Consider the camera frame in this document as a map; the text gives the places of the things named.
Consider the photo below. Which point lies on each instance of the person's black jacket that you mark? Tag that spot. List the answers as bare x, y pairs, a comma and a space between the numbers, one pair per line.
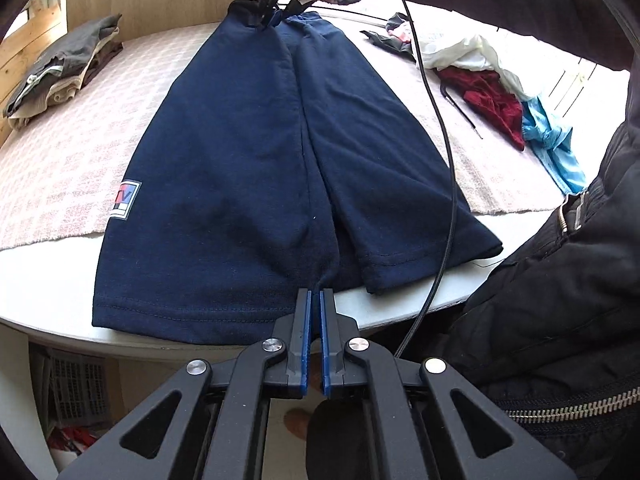
550, 310

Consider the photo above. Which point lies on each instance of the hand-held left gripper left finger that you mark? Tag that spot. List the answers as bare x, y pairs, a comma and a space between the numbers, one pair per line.
307, 340

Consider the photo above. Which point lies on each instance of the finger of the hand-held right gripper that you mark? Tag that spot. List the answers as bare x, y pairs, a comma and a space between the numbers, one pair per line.
299, 0
274, 12

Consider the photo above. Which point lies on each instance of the white shirt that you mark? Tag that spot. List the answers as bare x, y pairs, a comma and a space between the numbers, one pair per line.
470, 52

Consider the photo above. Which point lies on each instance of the beige folded garment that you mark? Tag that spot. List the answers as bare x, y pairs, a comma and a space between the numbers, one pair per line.
55, 92

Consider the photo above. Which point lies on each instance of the pine wood panel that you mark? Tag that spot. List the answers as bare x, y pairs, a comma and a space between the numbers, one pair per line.
25, 60

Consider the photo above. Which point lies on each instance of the dark red velvet garment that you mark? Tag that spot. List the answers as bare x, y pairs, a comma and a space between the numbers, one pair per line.
490, 95

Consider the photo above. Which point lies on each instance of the white plastic basket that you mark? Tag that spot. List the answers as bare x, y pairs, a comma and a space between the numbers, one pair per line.
70, 385

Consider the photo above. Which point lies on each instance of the brown folded garment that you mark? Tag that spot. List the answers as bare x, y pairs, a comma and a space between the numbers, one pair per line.
102, 62

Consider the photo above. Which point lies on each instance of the person's right forearm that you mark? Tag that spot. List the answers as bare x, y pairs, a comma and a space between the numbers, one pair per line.
500, 0

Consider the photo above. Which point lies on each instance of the black garment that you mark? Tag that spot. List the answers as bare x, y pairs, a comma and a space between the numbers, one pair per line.
387, 45

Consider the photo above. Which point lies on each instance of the black belt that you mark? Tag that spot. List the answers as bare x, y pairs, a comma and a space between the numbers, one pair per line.
460, 110

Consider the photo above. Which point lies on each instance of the person's leg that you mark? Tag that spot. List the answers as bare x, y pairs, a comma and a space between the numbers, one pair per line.
335, 435

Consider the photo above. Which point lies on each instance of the navy blue shorts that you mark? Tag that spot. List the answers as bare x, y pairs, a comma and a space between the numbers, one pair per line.
225, 185

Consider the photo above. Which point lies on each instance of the pink garment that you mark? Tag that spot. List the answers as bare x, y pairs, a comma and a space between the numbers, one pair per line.
402, 34

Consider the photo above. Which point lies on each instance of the grey folded garment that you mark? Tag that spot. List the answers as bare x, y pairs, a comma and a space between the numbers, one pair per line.
60, 55

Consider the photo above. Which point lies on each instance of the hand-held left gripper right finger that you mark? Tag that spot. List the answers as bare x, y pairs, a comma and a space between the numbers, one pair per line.
325, 340

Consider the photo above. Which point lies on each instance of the pink checked blanket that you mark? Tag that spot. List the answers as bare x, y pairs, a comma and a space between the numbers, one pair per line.
60, 175

